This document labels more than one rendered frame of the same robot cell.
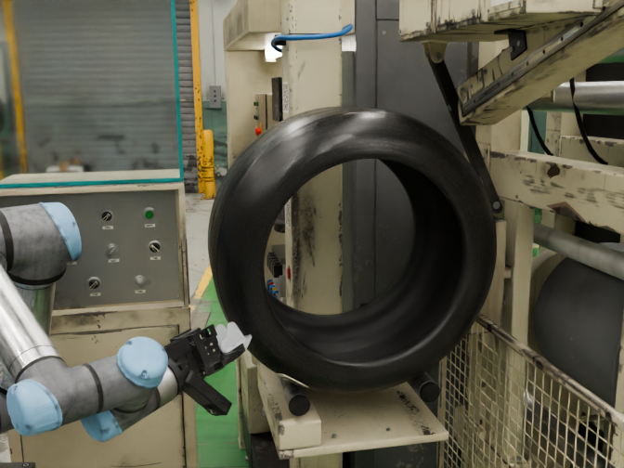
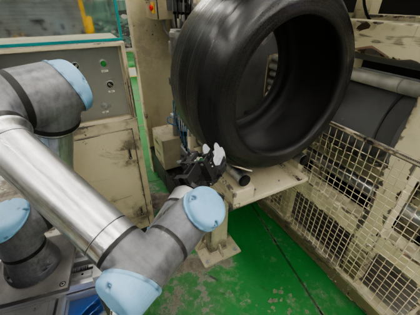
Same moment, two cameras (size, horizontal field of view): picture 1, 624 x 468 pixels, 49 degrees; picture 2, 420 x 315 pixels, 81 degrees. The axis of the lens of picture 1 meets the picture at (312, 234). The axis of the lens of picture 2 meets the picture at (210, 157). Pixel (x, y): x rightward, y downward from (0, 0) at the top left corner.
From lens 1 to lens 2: 74 cm
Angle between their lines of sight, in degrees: 25
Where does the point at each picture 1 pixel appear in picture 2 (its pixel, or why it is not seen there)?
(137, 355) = (205, 207)
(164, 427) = (131, 179)
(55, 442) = not seen: hidden behind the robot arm
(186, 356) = (198, 175)
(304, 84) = not seen: outside the picture
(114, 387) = (193, 242)
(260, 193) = (236, 44)
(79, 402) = (172, 270)
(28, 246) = (48, 105)
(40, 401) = (142, 293)
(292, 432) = (240, 195)
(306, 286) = not seen: hidden behind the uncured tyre
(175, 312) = (129, 121)
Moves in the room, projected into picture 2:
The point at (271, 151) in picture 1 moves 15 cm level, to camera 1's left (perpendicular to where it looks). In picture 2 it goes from (240, 7) to (177, 8)
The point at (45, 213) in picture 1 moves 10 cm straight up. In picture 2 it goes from (54, 70) to (34, 10)
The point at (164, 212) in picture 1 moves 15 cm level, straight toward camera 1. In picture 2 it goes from (112, 61) to (119, 67)
